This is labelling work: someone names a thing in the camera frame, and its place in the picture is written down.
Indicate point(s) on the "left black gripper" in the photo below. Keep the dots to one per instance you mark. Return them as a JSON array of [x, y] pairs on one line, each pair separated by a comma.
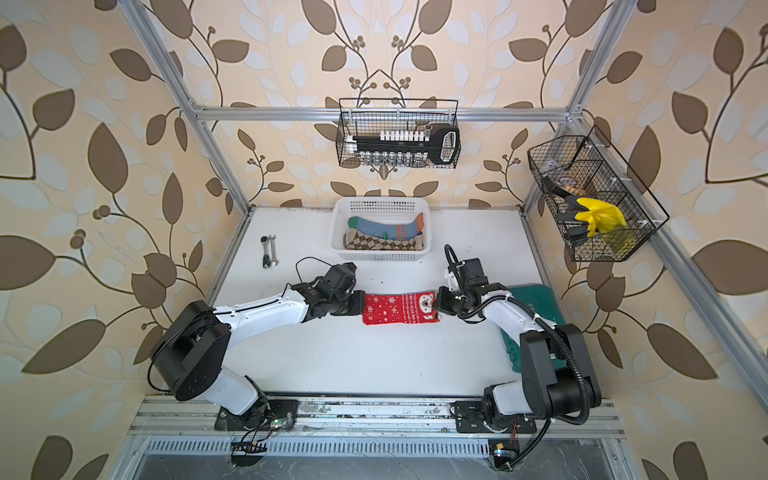
[[358, 306]]

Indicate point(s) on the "yellow rubber glove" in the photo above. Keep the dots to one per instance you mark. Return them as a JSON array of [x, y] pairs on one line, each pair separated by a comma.
[[599, 216]]

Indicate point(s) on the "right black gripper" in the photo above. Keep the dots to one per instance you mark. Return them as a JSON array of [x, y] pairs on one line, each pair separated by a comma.
[[442, 302]]

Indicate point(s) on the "green handled ratchet wrench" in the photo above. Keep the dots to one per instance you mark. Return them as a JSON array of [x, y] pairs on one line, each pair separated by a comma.
[[266, 256]]

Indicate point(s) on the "back black wire basket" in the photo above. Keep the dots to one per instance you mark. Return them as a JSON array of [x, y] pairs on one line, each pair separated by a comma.
[[370, 115]]

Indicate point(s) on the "blue striped sock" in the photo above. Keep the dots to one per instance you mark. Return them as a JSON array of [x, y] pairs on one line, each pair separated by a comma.
[[388, 231]]

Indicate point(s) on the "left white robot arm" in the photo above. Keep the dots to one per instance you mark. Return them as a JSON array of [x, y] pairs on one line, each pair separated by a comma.
[[190, 355]]

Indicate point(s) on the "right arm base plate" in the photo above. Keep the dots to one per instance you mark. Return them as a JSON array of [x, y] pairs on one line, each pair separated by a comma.
[[475, 417]]

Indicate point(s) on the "black wire basket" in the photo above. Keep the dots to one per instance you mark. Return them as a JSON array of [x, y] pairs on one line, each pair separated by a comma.
[[590, 166], [370, 115]]

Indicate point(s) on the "white plastic basket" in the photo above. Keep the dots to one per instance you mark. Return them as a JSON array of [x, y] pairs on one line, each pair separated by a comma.
[[386, 210]]

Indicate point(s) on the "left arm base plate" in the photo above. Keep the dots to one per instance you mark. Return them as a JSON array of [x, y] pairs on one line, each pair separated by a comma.
[[262, 416]]

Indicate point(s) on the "green plastic tool case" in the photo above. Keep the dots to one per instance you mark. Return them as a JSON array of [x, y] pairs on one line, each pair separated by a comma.
[[539, 298]]

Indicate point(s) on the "black socket set holder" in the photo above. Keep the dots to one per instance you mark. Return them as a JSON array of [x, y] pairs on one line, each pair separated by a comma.
[[432, 145]]

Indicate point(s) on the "right black wire basket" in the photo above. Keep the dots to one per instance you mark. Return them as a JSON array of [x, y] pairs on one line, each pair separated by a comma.
[[590, 166]]

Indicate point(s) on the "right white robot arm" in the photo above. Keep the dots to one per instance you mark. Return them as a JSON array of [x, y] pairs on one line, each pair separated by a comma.
[[557, 379]]

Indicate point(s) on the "black tool in basket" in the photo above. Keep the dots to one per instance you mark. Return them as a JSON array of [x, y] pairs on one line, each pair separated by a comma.
[[575, 230]]

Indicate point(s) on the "brown argyle sock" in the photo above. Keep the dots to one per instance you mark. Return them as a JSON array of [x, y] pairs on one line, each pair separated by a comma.
[[356, 240]]

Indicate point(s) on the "red christmas sock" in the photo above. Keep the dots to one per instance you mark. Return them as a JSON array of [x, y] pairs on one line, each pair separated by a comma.
[[411, 303], [390, 318]]

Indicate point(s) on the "silver wrench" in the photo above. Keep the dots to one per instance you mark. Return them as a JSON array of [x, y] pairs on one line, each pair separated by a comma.
[[273, 251]]

